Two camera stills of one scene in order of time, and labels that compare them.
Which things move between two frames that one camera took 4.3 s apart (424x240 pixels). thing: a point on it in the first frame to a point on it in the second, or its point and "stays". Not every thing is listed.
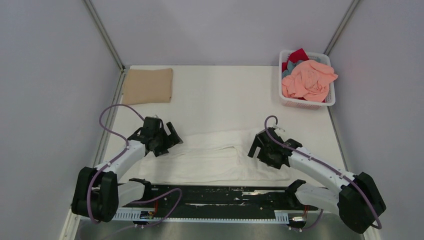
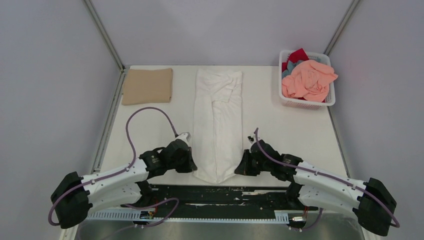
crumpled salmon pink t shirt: (310, 80) stays
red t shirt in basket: (295, 56) stays
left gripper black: (173, 138) to (190, 165)
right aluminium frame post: (341, 26) stays
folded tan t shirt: (148, 86) stays
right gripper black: (270, 162) to (244, 168)
